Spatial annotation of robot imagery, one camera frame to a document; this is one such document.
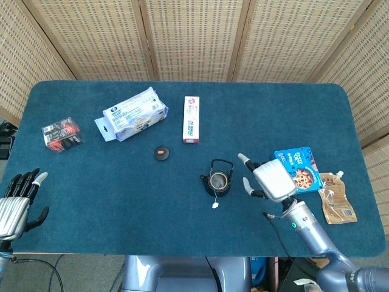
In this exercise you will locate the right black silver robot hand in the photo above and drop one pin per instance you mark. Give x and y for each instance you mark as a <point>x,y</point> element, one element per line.
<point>273,179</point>

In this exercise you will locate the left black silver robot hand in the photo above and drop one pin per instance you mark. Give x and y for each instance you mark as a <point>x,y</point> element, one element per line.
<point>12,210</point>

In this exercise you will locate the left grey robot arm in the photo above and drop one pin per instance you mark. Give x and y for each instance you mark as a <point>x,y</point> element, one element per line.
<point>3,255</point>

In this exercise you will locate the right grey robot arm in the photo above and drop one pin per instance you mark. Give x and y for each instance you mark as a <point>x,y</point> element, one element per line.
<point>313,234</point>

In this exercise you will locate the black teapot lid orange knob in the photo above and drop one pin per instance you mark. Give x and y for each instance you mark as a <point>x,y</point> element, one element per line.
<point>161,154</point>

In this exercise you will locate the blue cookie box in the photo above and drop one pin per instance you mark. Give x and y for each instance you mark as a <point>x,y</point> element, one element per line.
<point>307,170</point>

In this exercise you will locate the brown spout pouch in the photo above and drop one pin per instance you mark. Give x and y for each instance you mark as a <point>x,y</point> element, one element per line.
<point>335,200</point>

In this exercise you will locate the black equipment on floor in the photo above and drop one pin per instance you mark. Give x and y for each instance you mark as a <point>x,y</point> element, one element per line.
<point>4,143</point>

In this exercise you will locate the red black small packet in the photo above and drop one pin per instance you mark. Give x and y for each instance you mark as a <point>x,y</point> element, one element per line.
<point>62,135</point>

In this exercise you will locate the blue container under table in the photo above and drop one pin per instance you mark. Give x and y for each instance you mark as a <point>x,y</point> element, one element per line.
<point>258,270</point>

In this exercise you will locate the white pink toothpaste box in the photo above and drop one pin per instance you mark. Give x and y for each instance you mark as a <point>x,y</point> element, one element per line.
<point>191,121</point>

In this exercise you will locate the blue table mat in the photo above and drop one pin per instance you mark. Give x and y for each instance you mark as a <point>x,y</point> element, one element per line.
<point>121,197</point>

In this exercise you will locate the grey robot torso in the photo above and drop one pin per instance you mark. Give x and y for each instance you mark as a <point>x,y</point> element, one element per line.
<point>182,273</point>

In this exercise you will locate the white tissue pack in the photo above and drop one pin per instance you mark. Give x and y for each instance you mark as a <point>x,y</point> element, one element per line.
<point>133,117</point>

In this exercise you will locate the wicker folding screen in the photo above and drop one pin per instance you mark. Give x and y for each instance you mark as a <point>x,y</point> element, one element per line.
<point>194,39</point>

